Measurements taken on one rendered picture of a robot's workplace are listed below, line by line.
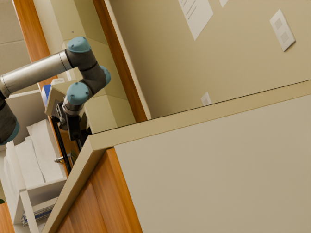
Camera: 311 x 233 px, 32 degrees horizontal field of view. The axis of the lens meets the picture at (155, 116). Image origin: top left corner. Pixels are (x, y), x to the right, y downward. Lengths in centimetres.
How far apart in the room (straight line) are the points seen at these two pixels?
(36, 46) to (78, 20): 41
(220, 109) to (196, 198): 24
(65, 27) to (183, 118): 135
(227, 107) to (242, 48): 62
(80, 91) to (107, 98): 47
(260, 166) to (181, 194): 22
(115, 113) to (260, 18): 89
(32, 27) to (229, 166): 187
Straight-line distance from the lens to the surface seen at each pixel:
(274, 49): 179
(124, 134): 124
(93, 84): 202
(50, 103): 256
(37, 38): 293
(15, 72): 202
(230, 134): 133
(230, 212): 127
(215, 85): 216
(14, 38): 439
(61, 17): 258
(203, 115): 132
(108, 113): 239
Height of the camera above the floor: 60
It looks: 16 degrees up
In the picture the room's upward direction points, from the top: 20 degrees counter-clockwise
